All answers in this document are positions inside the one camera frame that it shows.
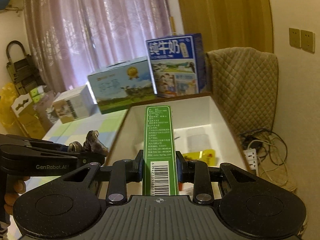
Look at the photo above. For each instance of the light blue milk carton box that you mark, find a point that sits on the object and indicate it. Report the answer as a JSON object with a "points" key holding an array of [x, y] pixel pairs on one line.
{"points": [[118, 86]]}

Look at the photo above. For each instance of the checkered bed sheet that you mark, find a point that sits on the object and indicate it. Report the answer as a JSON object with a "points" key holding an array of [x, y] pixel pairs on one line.
{"points": [[106, 124]]}

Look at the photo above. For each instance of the dark blue milk carton box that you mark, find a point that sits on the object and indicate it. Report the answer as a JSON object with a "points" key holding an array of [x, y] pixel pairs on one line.
{"points": [[178, 65]]}

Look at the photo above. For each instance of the yellow plastic bag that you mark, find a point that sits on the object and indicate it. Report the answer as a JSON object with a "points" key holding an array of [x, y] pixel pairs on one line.
{"points": [[8, 117]]}

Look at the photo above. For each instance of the green spray medicine box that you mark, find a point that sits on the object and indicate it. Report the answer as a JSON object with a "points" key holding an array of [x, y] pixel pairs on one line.
{"points": [[159, 155]]}

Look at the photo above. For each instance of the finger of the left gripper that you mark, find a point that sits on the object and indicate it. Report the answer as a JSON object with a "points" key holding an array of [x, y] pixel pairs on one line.
{"points": [[10, 139], [62, 157]]}

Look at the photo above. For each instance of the mustard yellow curtain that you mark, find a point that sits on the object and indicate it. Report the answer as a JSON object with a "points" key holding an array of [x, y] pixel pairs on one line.
{"points": [[229, 23]]}

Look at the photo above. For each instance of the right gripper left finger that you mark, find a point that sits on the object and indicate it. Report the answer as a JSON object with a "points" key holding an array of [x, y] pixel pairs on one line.
{"points": [[124, 172]]}

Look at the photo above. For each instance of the beige white product box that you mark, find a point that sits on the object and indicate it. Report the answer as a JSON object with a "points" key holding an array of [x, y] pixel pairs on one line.
{"points": [[74, 104]]}

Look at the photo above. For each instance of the yellow snack packet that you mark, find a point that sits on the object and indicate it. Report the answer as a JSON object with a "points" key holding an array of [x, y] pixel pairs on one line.
{"points": [[207, 156]]}

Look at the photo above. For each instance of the quilted beige chair cover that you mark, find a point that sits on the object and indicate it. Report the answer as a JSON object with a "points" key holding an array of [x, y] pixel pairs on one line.
{"points": [[245, 86]]}

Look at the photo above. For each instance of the person's left hand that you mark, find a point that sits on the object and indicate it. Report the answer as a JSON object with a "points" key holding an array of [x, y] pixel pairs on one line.
{"points": [[19, 187]]}

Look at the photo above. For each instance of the black folding cart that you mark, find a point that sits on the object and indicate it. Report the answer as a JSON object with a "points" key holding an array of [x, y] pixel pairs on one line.
{"points": [[24, 74]]}

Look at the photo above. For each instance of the dark brown hair scrunchie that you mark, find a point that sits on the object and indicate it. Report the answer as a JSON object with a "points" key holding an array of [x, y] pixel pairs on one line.
{"points": [[92, 144]]}

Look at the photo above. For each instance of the pink curtain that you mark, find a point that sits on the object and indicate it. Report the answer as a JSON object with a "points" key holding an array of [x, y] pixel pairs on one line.
{"points": [[70, 39]]}

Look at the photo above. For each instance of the green tissue packs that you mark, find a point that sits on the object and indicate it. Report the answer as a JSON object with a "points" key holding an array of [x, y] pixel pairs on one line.
{"points": [[38, 93]]}

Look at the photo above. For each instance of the red candy packet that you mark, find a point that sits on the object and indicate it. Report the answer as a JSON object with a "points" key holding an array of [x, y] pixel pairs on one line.
{"points": [[180, 186]]}

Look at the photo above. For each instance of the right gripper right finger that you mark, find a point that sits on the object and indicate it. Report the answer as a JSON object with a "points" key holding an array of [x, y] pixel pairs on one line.
{"points": [[197, 173]]}

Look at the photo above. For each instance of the white power strip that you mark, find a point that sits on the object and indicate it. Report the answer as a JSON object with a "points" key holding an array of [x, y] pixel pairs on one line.
{"points": [[251, 157]]}

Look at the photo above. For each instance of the brown cardboard carton with handle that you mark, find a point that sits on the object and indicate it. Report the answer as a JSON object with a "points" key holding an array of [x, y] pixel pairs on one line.
{"points": [[23, 108]]}

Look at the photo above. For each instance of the white pill bottle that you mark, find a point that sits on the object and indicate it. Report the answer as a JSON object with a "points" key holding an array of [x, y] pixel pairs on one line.
{"points": [[197, 139]]}

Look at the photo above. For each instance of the brown white storage box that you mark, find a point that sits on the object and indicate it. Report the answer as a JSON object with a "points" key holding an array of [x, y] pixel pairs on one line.
{"points": [[191, 111]]}

